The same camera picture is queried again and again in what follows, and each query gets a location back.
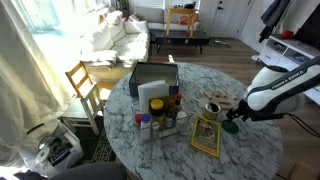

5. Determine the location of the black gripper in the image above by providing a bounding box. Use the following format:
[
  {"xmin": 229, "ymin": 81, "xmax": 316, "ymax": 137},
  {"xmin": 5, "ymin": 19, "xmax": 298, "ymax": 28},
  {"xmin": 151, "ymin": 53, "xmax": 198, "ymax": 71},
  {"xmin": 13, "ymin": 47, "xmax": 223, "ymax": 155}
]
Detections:
[{"xmin": 225, "ymin": 99, "xmax": 255, "ymax": 125}]

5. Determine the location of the dark hanging jacket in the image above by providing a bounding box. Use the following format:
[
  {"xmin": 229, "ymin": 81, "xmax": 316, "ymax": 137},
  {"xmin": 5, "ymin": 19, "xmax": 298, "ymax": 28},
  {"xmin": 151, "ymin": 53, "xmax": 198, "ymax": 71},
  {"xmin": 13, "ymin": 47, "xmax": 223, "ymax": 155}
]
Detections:
[{"xmin": 258, "ymin": 0, "xmax": 292, "ymax": 44}]

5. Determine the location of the metal tin can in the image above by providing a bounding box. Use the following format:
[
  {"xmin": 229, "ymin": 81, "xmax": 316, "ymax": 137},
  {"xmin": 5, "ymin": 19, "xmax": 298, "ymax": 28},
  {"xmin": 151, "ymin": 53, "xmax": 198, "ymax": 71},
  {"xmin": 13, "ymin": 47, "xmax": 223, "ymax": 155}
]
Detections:
[{"xmin": 202, "ymin": 101, "xmax": 222, "ymax": 121}]

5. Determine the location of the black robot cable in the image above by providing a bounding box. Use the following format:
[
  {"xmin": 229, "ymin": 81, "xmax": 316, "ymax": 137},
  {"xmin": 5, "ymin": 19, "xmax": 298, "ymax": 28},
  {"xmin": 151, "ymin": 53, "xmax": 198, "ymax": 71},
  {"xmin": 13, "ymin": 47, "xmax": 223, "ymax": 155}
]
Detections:
[{"xmin": 286, "ymin": 113, "xmax": 320, "ymax": 138}]

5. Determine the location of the white printer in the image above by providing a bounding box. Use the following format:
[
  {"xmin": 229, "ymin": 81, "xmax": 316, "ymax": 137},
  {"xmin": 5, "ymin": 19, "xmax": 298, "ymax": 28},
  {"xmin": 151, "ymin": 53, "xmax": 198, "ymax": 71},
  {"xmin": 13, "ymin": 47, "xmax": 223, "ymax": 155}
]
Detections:
[{"xmin": 18, "ymin": 121, "xmax": 85, "ymax": 177}]

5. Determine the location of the light blanket on sofa arm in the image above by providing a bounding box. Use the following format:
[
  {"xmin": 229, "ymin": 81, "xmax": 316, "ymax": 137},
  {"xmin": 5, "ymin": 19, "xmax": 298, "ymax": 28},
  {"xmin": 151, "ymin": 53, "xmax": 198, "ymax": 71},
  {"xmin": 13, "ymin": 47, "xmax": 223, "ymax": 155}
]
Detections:
[{"xmin": 79, "ymin": 49, "xmax": 119, "ymax": 68}]

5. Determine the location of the yellow picture book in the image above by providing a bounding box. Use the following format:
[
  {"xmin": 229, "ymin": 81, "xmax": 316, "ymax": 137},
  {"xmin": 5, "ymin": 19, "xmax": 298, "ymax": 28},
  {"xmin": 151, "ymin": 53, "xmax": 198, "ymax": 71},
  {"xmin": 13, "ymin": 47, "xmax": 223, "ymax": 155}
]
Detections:
[{"xmin": 190, "ymin": 115, "xmax": 222, "ymax": 158}]

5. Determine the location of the patterned rug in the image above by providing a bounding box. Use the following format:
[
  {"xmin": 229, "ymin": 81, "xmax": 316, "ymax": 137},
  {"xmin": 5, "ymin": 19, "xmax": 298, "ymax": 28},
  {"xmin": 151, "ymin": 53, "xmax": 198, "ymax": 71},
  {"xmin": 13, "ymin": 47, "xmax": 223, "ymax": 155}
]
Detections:
[{"xmin": 91, "ymin": 128, "xmax": 118, "ymax": 164}]

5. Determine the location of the black television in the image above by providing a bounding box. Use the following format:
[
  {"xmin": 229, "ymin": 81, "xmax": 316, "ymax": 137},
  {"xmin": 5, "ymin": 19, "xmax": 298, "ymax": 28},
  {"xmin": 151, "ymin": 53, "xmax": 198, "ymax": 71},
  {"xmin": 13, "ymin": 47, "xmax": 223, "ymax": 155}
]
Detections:
[{"xmin": 294, "ymin": 3, "xmax": 320, "ymax": 52}]

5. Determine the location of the white sofa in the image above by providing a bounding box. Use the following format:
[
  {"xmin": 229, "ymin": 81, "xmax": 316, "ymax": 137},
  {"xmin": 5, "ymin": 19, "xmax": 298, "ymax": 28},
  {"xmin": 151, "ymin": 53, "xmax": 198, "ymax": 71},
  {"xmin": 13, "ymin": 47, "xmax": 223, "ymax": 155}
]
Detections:
[{"xmin": 79, "ymin": 6, "xmax": 202, "ymax": 73}]

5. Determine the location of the black coffee table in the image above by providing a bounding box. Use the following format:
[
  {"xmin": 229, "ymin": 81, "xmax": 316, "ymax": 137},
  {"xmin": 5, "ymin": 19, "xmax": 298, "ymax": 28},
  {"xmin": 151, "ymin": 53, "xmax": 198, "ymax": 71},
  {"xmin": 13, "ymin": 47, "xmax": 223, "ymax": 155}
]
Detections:
[{"xmin": 148, "ymin": 28, "xmax": 211, "ymax": 56}]

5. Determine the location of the orange object behind stool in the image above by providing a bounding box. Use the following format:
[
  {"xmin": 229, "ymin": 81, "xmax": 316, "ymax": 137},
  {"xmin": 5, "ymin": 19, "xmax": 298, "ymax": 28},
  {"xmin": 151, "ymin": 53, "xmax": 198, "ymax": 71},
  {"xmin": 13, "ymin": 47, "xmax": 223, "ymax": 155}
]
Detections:
[{"xmin": 176, "ymin": 13, "xmax": 201, "ymax": 27}]

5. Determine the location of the green round lid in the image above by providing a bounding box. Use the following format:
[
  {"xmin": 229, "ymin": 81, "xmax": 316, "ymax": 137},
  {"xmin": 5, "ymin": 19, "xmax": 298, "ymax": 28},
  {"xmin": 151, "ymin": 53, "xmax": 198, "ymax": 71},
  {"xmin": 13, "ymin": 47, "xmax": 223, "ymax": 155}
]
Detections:
[{"xmin": 221, "ymin": 119, "xmax": 240, "ymax": 135}]

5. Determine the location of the white lid jar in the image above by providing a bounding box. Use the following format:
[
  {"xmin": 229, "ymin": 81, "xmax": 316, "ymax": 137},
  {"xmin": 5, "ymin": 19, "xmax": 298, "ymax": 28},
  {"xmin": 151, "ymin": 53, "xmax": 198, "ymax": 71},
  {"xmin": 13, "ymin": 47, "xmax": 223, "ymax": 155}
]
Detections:
[{"xmin": 175, "ymin": 110, "xmax": 189, "ymax": 132}]

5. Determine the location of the sheer cream curtain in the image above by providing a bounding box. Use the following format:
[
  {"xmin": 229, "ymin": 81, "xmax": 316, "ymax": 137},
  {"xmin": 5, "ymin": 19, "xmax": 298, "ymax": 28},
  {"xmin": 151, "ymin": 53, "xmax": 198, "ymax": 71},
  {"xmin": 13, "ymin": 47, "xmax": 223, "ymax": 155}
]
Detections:
[{"xmin": 0, "ymin": 0, "xmax": 73, "ymax": 168}]

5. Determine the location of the white sofa pillow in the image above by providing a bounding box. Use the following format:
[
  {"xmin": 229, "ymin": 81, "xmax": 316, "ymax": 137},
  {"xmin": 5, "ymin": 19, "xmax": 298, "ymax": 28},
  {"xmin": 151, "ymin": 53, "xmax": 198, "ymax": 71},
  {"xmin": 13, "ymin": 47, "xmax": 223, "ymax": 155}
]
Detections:
[{"xmin": 123, "ymin": 19, "xmax": 150, "ymax": 35}]

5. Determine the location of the white paper napkin stack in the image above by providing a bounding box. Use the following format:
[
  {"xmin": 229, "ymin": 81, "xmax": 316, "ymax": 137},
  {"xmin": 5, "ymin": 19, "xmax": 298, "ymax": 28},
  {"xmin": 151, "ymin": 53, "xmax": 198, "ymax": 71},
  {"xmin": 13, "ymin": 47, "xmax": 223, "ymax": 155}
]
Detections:
[{"xmin": 137, "ymin": 79, "xmax": 170, "ymax": 114}]

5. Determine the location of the red cap sauce bottle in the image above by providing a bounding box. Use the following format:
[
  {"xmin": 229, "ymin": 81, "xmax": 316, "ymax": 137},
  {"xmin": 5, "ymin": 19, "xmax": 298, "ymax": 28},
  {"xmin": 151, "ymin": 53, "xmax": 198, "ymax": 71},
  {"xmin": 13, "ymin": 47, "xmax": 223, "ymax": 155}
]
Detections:
[{"xmin": 165, "ymin": 98, "xmax": 178, "ymax": 120}]

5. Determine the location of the blue cap white bottle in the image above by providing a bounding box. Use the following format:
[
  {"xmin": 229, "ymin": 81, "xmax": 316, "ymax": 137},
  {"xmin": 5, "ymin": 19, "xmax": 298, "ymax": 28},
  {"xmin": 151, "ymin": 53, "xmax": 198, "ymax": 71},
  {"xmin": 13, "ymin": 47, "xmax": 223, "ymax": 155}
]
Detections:
[{"xmin": 139, "ymin": 113, "xmax": 153, "ymax": 141}]

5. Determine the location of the yellow lid dark jar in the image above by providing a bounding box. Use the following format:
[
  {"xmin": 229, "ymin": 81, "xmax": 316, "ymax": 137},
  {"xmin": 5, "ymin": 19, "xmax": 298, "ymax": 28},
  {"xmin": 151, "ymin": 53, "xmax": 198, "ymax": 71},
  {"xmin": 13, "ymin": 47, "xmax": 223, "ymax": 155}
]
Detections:
[{"xmin": 148, "ymin": 98, "xmax": 165, "ymax": 118}]

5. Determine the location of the white wooden chair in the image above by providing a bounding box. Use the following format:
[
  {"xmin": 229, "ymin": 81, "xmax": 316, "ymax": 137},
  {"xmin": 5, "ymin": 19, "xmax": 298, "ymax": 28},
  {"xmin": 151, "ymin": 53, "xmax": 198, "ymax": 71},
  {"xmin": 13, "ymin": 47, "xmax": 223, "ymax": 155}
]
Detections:
[{"xmin": 60, "ymin": 84, "xmax": 105, "ymax": 136}]

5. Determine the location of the white tv stand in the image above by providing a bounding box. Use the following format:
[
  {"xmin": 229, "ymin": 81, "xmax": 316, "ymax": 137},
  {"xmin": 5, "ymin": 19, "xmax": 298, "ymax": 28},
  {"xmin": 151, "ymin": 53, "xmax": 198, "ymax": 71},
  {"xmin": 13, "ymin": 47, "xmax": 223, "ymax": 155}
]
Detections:
[{"xmin": 257, "ymin": 33, "xmax": 320, "ymax": 105}]

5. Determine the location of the white door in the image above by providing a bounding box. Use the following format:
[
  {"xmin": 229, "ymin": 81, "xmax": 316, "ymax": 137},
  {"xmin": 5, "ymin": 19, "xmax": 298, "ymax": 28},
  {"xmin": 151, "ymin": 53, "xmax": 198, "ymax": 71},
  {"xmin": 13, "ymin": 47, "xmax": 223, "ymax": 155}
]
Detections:
[{"xmin": 209, "ymin": 0, "xmax": 255, "ymax": 39}]

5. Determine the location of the red lid small jar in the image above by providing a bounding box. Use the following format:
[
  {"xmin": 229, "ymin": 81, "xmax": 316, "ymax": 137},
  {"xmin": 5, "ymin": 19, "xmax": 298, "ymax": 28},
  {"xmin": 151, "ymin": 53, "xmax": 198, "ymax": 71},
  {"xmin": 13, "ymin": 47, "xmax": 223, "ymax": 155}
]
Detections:
[{"xmin": 134, "ymin": 113, "xmax": 144, "ymax": 127}]

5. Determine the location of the wooden stool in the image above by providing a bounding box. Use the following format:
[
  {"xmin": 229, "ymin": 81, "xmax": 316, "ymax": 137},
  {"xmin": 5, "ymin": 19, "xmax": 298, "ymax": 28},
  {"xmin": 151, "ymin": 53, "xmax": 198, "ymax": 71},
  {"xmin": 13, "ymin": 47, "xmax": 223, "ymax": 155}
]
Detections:
[{"xmin": 165, "ymin": 7, "xmax": 197, "ymax": 39}]

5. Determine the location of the small glass shaker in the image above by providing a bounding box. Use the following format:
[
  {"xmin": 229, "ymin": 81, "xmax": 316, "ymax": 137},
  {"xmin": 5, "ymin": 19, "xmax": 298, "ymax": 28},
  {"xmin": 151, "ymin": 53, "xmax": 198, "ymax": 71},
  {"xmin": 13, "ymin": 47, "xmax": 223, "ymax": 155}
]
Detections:
[{"xmin": 151, "ymin": 121, "xmax": 161, "ymax": 139}]

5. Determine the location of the dark blue cardboard box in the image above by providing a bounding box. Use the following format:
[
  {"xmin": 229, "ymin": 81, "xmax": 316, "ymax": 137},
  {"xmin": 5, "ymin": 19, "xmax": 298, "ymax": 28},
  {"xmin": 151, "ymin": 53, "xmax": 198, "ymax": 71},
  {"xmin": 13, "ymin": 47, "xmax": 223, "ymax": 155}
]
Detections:
[{"xmin": 128, "ymin": 61, "xmax": 180, "ymax": 98}]

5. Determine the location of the red object on stand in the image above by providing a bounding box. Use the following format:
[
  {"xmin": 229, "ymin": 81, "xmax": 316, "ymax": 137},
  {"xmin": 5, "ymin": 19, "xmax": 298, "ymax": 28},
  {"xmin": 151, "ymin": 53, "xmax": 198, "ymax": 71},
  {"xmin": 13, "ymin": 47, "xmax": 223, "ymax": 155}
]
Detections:
[{"xmin": 279, "ymin": 29, "xmax": 295, "ymax": 40}]

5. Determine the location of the grey upholstered chair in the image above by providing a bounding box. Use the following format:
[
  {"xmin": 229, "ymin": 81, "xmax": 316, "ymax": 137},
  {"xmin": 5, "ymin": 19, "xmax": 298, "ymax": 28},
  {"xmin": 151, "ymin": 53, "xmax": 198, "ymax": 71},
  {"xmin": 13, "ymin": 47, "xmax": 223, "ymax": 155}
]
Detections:
[{"xmin": 49, "ymin": 162, "xmax": 128, "ymax": 180}]

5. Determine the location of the red cap dark bottle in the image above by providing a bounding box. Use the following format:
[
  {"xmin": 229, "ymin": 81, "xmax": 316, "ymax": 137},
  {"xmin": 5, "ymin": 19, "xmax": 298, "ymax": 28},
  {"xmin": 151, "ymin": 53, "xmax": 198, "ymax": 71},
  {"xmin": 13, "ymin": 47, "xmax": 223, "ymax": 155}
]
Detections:
[{"xmin": 174, "ymin": 93, "xmax": 184, "ymax": 113}]

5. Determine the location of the clear acrylic condiment caddy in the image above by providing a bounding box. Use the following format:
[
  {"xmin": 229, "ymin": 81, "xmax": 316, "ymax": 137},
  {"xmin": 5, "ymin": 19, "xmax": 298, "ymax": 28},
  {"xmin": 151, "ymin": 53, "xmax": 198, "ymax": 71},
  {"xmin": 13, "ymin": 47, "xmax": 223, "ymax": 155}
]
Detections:
[{"xmin": 131, "ymin": 99, "xmax": 194, "ymax": 145}]

